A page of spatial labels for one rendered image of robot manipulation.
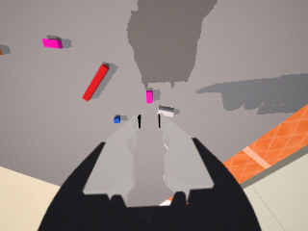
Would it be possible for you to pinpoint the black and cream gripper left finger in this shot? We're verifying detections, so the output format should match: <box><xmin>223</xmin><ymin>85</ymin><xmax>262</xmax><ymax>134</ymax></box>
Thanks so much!
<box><xmin>38</xmin><ymin>115</ymin><xmax>141</xmax><ymax>231</ymax></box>

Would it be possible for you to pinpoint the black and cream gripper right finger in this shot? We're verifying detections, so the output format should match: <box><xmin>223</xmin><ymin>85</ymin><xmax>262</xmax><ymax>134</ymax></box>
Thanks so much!
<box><xmin>158</xmin><ymin>113</ymin><xmax>262</xmax><ymax>231</ymax></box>

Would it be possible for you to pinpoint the red rod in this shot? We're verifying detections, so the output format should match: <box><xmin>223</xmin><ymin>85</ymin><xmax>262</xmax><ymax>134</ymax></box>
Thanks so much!
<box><xmin>82</xmin><ymin>64</ymin><xmax>109</xmax><ymax>101</ymax></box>

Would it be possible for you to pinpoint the small blue cube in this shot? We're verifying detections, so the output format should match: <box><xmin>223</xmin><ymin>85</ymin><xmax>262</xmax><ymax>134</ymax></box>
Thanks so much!
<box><xmin>114</xmin><ymin>116</ymin><xmax>120</xmax><ymax>123</ymax></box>

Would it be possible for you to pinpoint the grey rectangular block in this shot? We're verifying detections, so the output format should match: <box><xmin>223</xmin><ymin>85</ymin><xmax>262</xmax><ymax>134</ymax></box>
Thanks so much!
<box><xmin>157</xmin><ymin>108</ymin><xmax>173</xmax><ymax>117</ymax></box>

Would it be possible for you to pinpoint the magenta rod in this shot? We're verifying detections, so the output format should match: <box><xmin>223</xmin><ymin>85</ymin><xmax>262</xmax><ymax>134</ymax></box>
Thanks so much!
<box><xmin>42</xmin><ymin>38</ymin><xmax>63</xmax><ymax>48</ymax></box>
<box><xmin>146</xmin><ymin>90</ymin><xmax>152</xmax><ymax>103</ymax></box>

